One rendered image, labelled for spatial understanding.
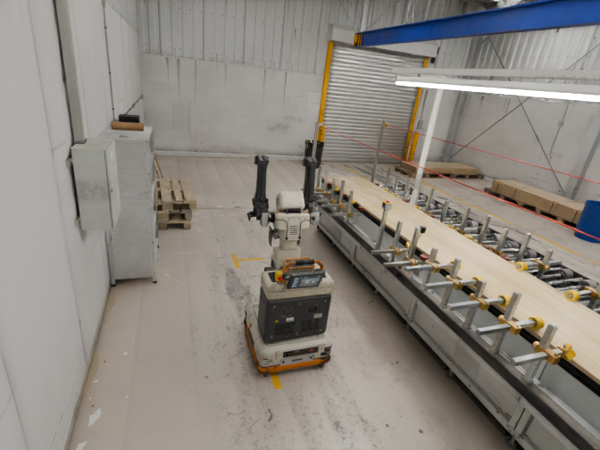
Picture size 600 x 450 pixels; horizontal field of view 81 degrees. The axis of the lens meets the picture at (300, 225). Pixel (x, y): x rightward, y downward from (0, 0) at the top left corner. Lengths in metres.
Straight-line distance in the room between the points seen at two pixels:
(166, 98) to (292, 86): 3.35
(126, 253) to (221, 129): 6.62
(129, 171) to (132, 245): 0.77
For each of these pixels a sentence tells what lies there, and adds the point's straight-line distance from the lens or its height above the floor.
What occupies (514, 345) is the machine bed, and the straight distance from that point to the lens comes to 2.94.
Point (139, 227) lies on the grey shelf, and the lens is 3.90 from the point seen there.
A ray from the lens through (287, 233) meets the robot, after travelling 2.80.
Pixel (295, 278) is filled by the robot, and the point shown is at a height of 0.92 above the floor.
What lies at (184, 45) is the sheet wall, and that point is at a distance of 9.95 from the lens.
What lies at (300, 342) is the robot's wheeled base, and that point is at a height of 0.28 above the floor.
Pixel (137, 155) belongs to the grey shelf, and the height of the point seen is 1.41.
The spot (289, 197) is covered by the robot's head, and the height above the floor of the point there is 1.35.
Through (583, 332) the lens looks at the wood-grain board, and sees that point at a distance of 3.04.
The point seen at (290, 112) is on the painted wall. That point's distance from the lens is 10.47.
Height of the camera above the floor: 2.22
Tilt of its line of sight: 22 degrees down
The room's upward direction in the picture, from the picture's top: 7 degrees clockwise
